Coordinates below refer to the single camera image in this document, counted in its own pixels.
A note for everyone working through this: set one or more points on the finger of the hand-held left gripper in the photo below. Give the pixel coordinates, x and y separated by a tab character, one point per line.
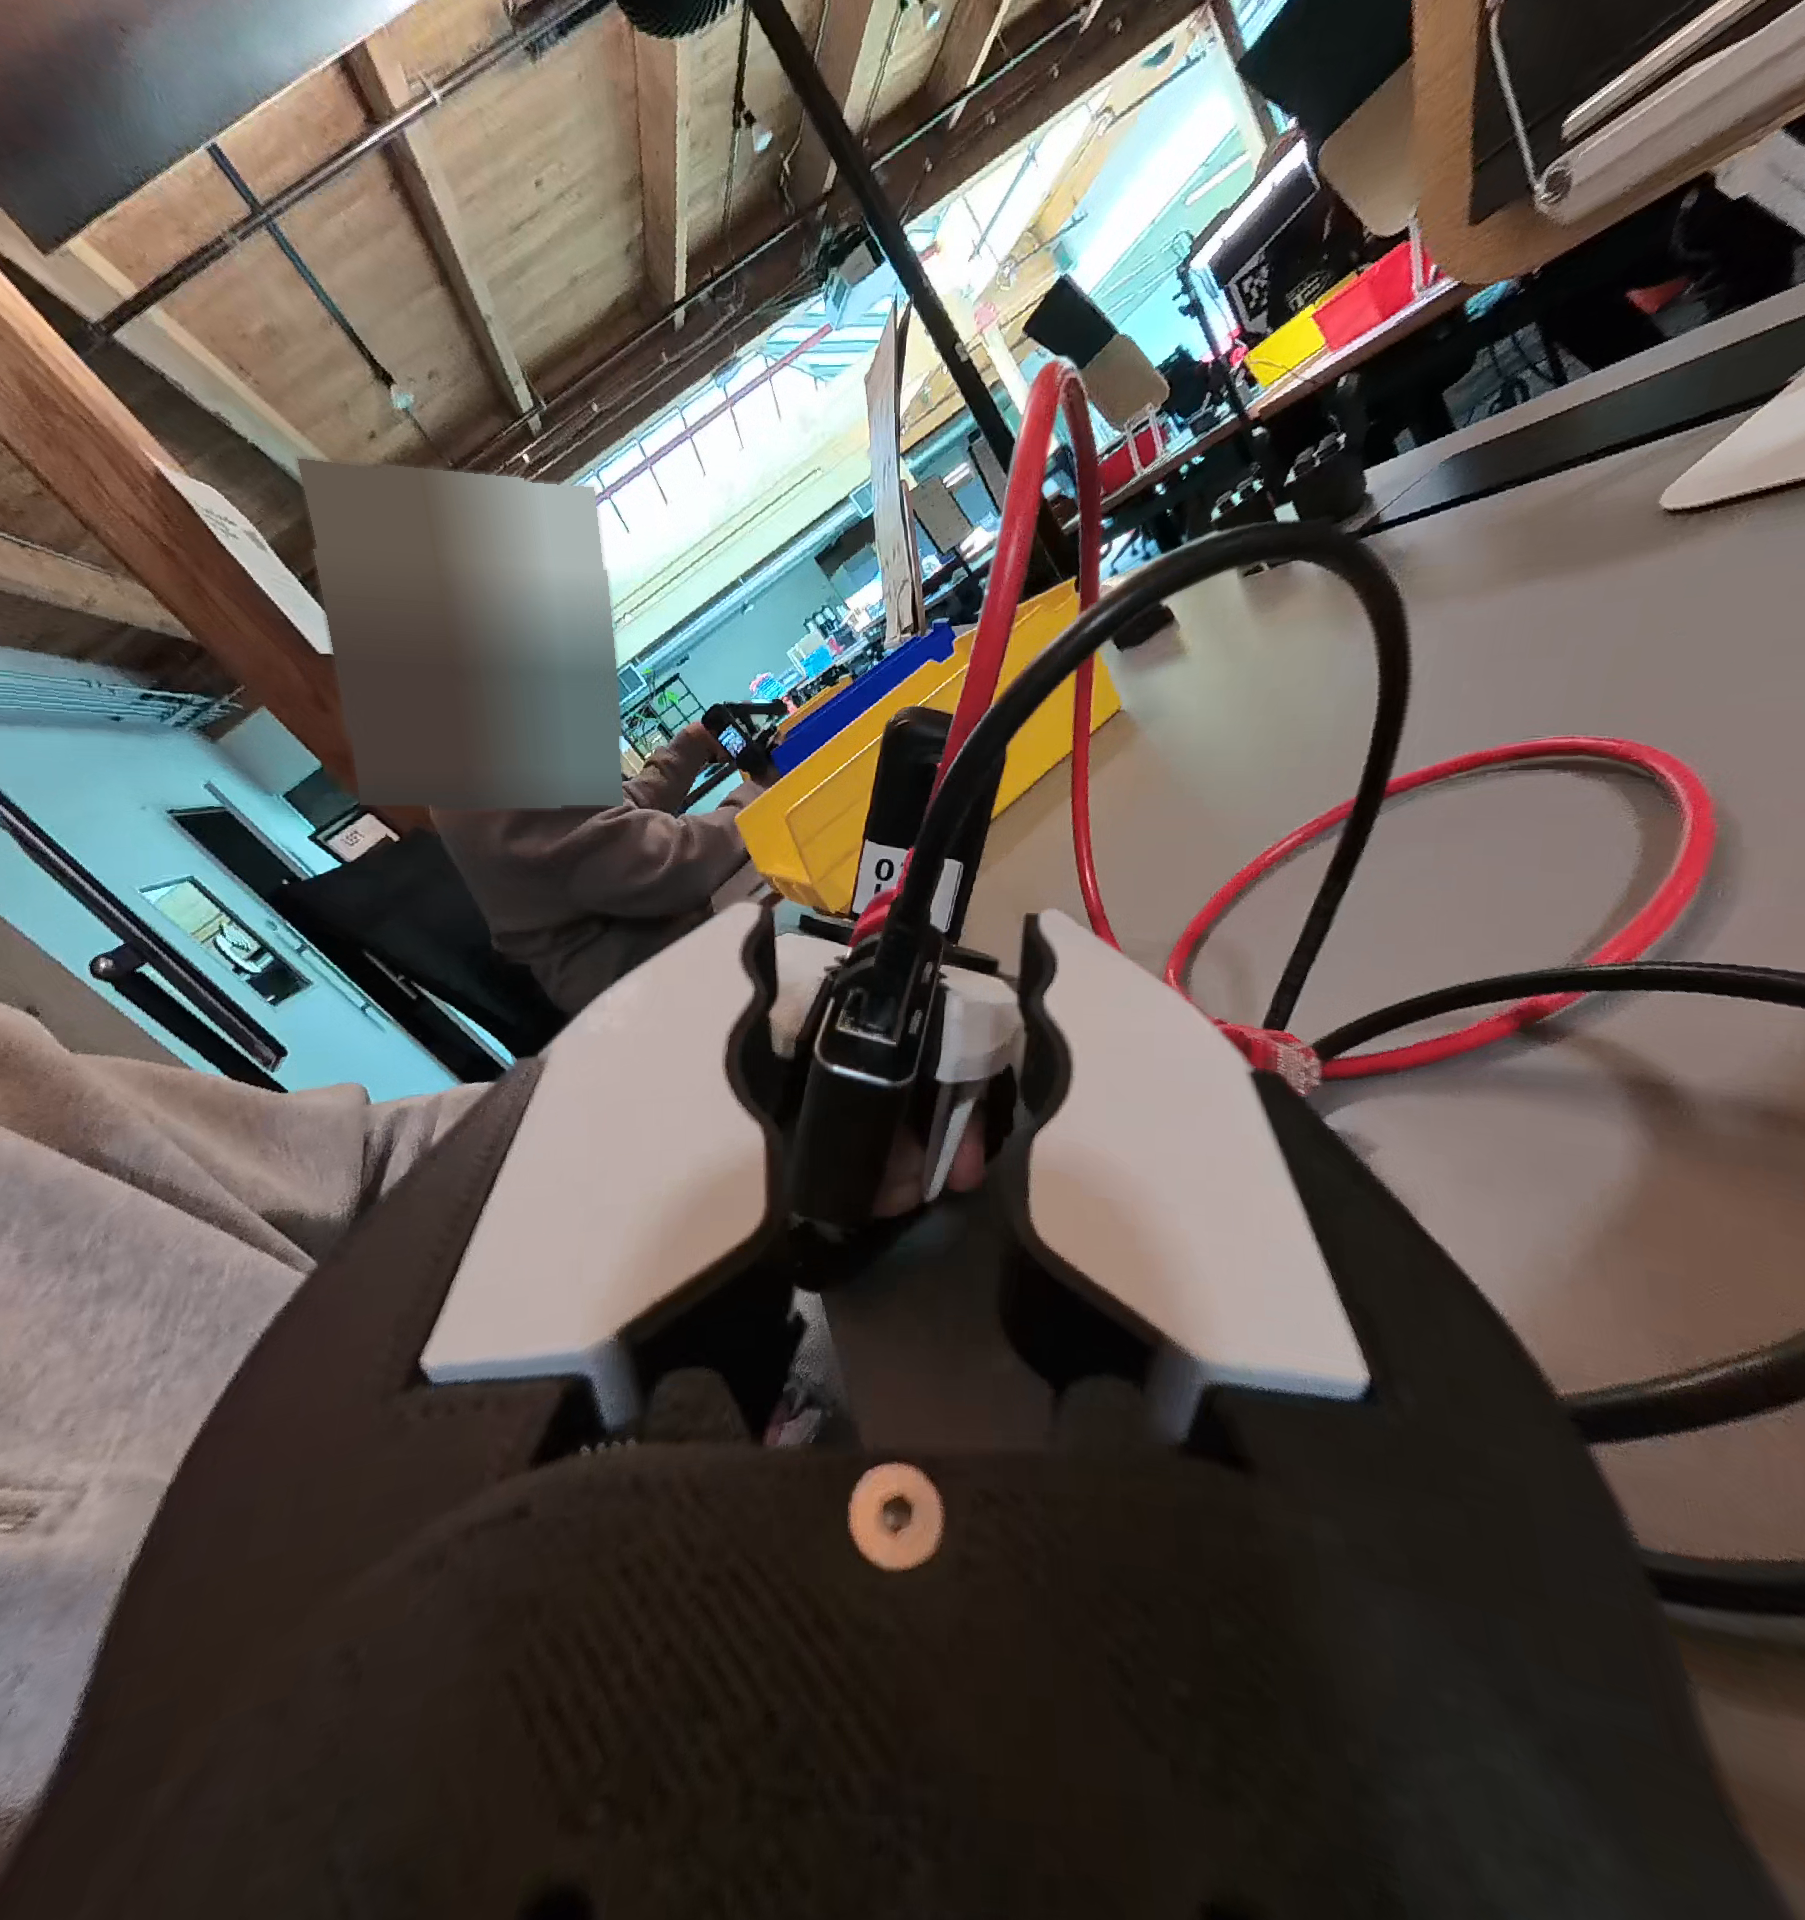
800	983
977	1035

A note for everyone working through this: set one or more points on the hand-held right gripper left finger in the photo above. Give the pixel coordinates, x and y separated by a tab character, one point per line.
617	1154

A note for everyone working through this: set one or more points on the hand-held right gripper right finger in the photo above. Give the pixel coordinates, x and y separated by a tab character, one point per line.
1185	1202

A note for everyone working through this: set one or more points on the black network adapter box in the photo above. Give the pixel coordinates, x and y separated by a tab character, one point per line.
857	1110

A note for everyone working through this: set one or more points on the person's left forearm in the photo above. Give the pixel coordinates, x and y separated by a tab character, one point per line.
243	1110

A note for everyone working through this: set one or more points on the grey desk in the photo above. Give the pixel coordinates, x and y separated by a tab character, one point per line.
1516	1202

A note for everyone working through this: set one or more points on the person's left hand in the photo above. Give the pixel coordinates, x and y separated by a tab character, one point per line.
956	1164

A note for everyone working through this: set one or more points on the yellow plastic bin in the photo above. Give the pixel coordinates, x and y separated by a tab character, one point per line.
828	809

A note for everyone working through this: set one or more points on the blue plastic bin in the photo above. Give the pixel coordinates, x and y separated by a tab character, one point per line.
857	697

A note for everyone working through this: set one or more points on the small black box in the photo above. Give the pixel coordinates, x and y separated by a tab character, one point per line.
1149	625

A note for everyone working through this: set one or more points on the black office chair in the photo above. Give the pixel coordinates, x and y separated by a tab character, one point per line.
391	944

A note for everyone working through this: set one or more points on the black steel pole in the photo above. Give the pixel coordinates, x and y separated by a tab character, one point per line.
901	256

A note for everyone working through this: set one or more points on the small yellow bin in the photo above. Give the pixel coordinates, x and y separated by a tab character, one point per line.
1283	348

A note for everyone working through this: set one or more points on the person's grey zip sweatshirt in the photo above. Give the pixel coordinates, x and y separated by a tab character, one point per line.
60	1501

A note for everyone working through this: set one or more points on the small red bin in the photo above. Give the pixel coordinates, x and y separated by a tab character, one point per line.
1367	293

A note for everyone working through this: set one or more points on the white paper notice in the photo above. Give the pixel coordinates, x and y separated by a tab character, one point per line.
249	562

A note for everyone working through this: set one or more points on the wood-framed marker board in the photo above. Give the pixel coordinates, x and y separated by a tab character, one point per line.
1455	151

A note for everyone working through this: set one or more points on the white monitor stand base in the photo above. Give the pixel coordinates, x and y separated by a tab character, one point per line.
1786	434

